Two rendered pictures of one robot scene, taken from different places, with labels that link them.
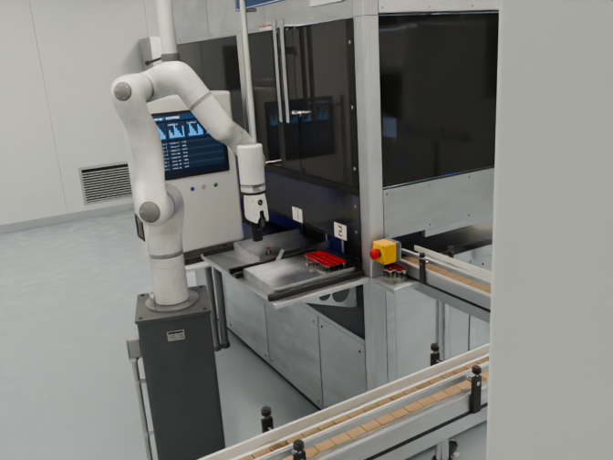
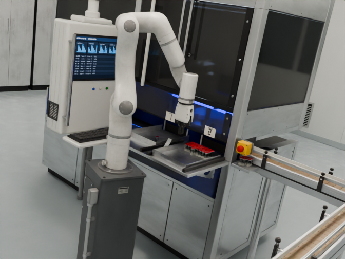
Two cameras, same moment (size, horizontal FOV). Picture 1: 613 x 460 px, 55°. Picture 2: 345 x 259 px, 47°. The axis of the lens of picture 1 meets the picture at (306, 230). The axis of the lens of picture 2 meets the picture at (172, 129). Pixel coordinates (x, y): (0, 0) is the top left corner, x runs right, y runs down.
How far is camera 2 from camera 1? 98 cm
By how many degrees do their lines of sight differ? 21
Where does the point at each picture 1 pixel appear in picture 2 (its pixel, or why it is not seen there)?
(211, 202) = (101, 99)
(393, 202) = (249, 118)
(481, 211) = (278, 128)
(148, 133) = (132, 55)
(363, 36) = (260, 21)
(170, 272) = (123, 148)
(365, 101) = (252, 58)
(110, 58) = not seen: outside the picture
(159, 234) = (120, 122)
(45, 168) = not seen: outside the picture
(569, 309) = not seen: outside the picture
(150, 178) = (129, 85)
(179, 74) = (163, 21)
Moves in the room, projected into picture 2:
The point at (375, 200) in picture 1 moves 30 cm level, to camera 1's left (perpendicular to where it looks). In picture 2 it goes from (243, 116) to (197, 113)
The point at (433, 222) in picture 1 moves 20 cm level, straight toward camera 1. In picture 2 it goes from (260, 132) to (270, 142)
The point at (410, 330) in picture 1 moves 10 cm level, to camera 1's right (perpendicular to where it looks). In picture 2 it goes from (237, 195) to (250, 195)
